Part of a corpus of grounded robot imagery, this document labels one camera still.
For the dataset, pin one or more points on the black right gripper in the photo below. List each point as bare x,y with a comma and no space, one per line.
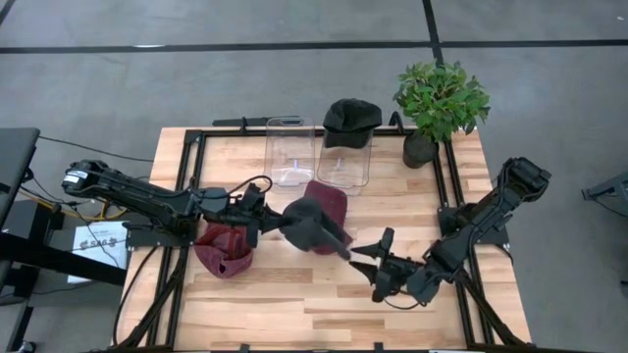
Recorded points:
400,274

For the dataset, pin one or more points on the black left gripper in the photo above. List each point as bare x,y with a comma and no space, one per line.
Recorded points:
235,213

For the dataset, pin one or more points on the dark grey baseball cap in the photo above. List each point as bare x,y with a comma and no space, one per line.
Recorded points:
350,117
309,225

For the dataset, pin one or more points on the maroon baseball cap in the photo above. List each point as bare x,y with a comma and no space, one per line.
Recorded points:
329,196
225,255

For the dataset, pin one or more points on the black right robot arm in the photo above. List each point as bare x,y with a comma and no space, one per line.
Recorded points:
490,211

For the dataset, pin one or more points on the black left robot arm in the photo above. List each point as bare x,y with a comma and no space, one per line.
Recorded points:
122,188

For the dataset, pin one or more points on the clear plastic bin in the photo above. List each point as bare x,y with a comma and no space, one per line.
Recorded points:
289,157
346,169

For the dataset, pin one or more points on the black plant pot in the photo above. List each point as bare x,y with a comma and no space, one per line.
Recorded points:
417,154

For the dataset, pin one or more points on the black curved clamp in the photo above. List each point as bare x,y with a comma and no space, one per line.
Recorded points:
394,117

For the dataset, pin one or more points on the white printed paper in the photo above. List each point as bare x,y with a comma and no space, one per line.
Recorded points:
105,235

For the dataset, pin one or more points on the green leafy plant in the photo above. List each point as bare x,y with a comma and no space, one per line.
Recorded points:
441,98

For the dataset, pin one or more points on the black stand beam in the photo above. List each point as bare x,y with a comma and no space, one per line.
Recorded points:
59,257

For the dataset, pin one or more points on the grey stand foot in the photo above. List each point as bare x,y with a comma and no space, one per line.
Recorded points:
611,188

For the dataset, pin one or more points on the small black bracket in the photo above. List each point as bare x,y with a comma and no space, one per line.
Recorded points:
244,348
378,348

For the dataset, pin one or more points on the black bracket bar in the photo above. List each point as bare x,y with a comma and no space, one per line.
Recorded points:
230,122

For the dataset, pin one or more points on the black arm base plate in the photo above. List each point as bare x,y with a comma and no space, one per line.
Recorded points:
147,238
496,237

